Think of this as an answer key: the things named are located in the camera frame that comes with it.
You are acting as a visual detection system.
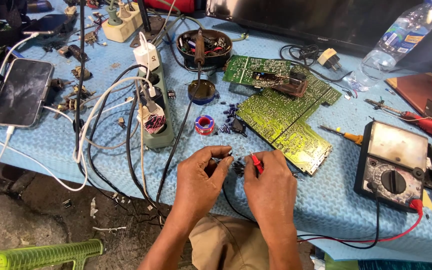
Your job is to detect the person's right hand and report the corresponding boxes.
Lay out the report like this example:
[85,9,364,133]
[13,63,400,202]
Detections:
[242,149,296,230]

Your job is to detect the person's left hand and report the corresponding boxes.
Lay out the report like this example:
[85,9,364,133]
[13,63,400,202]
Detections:
[173,145,236,213]

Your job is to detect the red multimeter test lead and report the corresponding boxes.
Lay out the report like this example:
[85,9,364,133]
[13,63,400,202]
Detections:
[249,151,425,244]

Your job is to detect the black multimeter test lead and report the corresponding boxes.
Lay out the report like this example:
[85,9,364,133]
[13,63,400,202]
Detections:
[221,149,382,250]

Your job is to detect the pile of small black components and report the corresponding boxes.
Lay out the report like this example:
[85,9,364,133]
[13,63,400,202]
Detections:
[231,157,247,178]

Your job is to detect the green power strip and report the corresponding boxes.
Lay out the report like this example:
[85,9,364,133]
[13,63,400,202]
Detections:
[135,56,175,150]

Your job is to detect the red blue solder spool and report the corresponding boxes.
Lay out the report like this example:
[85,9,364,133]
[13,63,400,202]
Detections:
[194,114,216,136]

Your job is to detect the blue foam mat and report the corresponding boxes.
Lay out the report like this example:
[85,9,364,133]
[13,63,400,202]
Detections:
[0,0,432,265]

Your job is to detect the black square component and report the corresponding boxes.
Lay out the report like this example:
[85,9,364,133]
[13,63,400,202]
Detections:
[230,118,248,138]

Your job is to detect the person's khaki shorts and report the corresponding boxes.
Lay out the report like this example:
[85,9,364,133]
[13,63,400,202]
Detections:
[188,213,271,270]

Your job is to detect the large green circuit board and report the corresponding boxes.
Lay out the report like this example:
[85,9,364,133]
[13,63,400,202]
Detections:
[235,65,343,177]

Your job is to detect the charger with pink sticker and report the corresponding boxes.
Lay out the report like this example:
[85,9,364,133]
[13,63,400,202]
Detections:
[137,103,167,135]

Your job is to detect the pile of blue capacitors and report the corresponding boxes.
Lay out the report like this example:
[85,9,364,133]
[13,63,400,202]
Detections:
[217,100,241,134]

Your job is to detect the blue solder paste tin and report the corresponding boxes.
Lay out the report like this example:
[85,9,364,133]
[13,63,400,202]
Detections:
[187,79,217,106]

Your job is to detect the black plug adapter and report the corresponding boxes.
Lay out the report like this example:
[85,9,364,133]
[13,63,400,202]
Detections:
[141,86,166,110]

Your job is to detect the brown transformer block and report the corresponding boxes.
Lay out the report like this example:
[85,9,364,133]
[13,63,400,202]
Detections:
[271,70,309,98]

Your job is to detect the small green circuit board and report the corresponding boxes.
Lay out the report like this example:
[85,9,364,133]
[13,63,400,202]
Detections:
[222,55,292,89]

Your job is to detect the black analog multimeter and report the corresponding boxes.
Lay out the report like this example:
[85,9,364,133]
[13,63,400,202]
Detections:
[353,120,429,213]

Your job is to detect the white phone charger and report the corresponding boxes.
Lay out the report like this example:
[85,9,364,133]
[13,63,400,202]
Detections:
[132,31,161,73]

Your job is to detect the black bowl of parts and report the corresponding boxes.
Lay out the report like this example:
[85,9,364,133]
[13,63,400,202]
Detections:
[175,29,234,69]

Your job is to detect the black stand with brown base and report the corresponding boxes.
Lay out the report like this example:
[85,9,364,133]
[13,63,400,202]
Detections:
[129,0,166,48]

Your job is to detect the beige power strip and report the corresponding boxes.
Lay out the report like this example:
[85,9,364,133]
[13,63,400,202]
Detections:
[100,0,144,43]

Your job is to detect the green plastic stool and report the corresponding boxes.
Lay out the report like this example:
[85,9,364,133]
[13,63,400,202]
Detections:
[0,238,104,270]

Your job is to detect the black flat screen television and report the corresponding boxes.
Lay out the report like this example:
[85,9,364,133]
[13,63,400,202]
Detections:
[205,0,432,73]

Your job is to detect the red-brown hardcover book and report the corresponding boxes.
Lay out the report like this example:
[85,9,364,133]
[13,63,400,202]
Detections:
[385,61,432,129]

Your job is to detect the red plastic case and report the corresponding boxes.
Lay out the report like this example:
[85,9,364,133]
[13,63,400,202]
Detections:
[141,0,196,14]

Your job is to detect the clear plastic water bottle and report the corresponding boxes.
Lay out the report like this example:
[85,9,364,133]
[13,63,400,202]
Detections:
[347,0,432,93]

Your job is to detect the smartphone in clear case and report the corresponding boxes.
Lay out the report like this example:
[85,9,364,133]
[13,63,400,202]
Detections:
[0,58,55,128]

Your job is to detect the black smartphone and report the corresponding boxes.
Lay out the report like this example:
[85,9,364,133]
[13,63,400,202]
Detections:
[22,13,76,37]

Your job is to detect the yellow handle screwdriver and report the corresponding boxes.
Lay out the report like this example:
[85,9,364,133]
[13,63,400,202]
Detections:
[319,124,364,146]

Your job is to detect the white charger cable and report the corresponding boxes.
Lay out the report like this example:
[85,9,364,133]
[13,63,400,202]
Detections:
[73,31,157,164]

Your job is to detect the brown handle soldering iron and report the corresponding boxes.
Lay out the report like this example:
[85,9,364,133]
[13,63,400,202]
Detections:
[155,29,207,205]

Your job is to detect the white plug with black cable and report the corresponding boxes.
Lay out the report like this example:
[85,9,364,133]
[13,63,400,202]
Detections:
[278,44,356,99]

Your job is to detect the thick black cable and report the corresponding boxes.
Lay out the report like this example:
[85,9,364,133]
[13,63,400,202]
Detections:
[73,0,87,154]

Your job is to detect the red handle screwdriver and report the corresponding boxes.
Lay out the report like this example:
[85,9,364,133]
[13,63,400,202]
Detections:
[364,98,432,141]

